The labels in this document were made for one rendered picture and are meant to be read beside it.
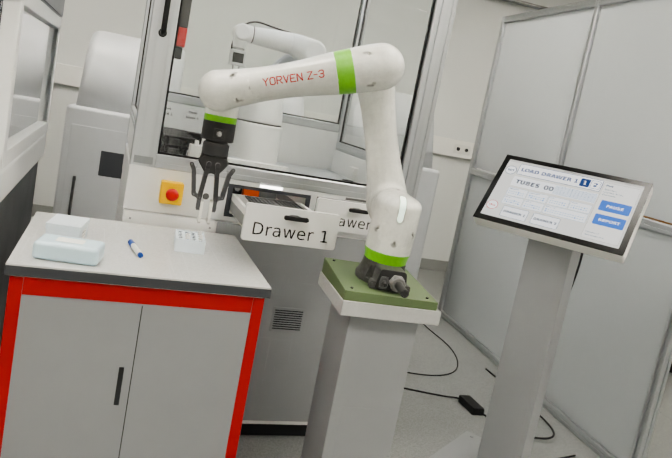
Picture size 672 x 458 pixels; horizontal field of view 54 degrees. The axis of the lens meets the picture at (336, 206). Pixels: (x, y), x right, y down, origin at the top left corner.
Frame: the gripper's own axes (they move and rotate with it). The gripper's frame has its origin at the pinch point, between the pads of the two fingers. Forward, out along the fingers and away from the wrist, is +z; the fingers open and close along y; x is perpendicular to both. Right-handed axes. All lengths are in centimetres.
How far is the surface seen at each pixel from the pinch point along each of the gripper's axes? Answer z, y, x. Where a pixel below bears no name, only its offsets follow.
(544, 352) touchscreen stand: 34, 125, 4
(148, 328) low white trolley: 25.7, -11.3, -29.3
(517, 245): 19, 188, 139
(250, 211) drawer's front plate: -2.3, 12.5, -2.6
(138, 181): -1.3, -20.0, 29.0
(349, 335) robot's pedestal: 23, 41, -29
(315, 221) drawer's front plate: -1.9, 32.5, -1.3
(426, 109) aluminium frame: -42, 75, 35
